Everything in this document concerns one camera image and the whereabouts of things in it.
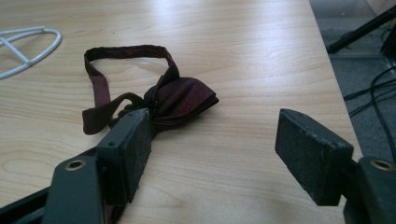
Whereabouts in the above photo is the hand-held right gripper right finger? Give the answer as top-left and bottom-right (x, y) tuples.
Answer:
(275, 108), (396, 224)

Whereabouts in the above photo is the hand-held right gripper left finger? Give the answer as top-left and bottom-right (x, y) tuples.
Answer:
(41, 107), (153, 224)

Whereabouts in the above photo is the dark red bow tie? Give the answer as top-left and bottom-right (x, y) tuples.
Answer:
(81, 45), (219, 224)

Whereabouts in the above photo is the black stand leg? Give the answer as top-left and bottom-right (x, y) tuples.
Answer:
(326, 4), (396, 54)

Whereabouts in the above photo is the black cable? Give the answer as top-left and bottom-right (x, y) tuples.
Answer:
(343, 65), (396, 162)

